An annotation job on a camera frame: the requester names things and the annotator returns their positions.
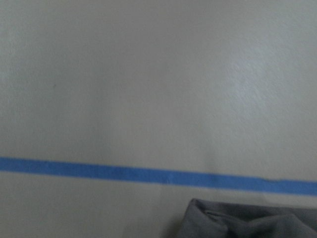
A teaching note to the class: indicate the dark brown t-shirt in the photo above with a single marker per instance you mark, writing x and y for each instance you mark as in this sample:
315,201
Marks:
207,219

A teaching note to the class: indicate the brown paper table cover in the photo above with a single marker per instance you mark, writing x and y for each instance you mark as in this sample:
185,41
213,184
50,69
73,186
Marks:
226,88

